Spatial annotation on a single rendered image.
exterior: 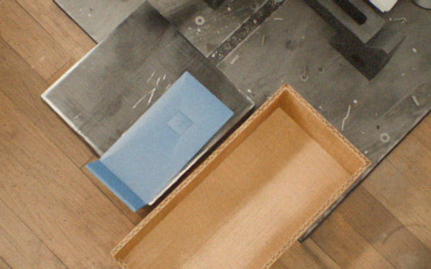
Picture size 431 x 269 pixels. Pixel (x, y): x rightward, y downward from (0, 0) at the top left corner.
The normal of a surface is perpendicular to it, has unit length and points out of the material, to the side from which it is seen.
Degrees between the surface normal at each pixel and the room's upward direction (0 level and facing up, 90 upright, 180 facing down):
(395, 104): 0
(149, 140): 0
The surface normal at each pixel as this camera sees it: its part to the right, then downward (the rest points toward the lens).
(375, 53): -0.70, 0.68
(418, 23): 0.04, -0.25
